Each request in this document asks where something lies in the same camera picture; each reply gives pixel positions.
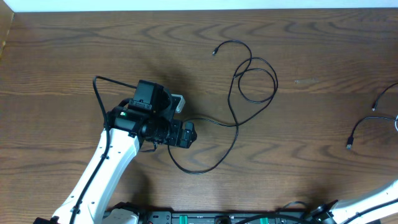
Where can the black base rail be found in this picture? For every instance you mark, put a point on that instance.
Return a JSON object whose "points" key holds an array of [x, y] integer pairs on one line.
{"points": [[242, 217]]}

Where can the cardboard box edge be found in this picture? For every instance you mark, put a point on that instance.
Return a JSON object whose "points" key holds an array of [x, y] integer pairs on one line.
{"points": [[6, 19]]}

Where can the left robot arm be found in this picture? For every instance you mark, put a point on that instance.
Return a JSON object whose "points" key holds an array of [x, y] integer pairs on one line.
{"points": [[148, 116]]}

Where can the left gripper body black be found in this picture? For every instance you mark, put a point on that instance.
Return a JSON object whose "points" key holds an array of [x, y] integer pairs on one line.
{"points": [[179, 134]]}

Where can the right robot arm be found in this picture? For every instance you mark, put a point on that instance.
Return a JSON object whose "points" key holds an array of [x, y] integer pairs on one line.
{"points": [[372, 206]]}

